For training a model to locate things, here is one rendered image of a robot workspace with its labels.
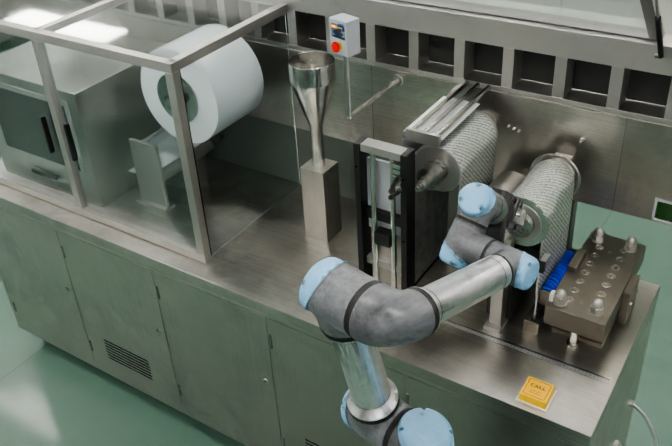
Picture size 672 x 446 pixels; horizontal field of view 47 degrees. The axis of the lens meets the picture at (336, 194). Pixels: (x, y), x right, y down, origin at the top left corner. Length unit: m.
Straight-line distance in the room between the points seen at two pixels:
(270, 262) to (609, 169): 1.08
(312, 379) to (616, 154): 1.14
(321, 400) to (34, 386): 1.54
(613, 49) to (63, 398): 2.58
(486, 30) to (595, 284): 0.77
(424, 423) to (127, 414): 1.91
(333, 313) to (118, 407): 2.13
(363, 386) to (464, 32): 1.12
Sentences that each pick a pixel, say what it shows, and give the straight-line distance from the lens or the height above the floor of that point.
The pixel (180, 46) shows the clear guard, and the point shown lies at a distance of 2.39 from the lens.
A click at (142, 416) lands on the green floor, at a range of 3.41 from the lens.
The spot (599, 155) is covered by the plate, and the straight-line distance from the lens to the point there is 2.32.
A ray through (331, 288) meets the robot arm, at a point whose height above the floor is 1.52.
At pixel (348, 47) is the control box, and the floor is 1.64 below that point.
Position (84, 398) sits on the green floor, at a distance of 3.56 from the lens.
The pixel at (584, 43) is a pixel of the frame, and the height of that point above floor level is 1.63.
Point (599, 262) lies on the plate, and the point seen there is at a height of 1.03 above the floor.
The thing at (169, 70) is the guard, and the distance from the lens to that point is 2.25.
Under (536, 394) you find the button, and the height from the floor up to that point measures 0.92.
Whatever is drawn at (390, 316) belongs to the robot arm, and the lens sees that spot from 1.39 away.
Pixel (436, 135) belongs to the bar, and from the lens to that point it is 2.06.
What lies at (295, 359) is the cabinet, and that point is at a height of 0.69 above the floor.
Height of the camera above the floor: 2.43
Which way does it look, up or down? 32 degrees down
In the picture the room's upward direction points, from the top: 4 degrees counter-clockwise
